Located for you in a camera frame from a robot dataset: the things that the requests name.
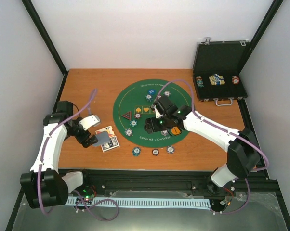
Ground wrapped card deck in case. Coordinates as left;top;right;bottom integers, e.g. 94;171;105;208
209;74;225;85

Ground blue round blind button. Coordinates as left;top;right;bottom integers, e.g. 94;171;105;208
147;89;156;95

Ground black poker chip case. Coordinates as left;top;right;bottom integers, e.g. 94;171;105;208
193;37;250;102

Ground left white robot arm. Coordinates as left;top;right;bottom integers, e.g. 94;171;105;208
20;101;100;210

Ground grey card deck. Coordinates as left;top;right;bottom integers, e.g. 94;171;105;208
92;131;109;147

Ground round green poker mat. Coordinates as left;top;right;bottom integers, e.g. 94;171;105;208
113;79;189;148

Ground green blue chip stack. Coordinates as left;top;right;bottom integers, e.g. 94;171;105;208
132;147;141;156

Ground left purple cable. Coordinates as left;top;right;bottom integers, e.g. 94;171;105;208
38;88;119;221

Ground red chips in case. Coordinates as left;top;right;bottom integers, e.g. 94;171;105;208
231;76;240;85

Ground blue playing card box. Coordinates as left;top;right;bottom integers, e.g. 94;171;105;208
101;136;120;153

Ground green blue poker chip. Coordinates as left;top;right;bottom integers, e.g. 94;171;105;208
130;120;138;127

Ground red brown chip stack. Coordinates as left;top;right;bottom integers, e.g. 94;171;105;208
152;149;159;156

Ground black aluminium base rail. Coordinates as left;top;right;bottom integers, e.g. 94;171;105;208
71;170;283;212

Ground triangular red dealer button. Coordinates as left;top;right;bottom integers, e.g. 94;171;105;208
121;111;132;121

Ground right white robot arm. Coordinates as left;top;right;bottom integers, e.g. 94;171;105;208
144;96;261;195

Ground red playing card box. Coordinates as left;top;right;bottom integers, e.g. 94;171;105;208
95;126;115;137

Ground orange round blind button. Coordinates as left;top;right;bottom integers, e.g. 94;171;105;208
170;127;182;136

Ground light blue cable duct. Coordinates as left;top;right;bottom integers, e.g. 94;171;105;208
65;196;211;210

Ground purple white chip stack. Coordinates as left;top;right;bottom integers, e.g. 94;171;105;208
166;146;175;154

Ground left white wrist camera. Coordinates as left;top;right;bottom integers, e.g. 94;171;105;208
79;115;101;131

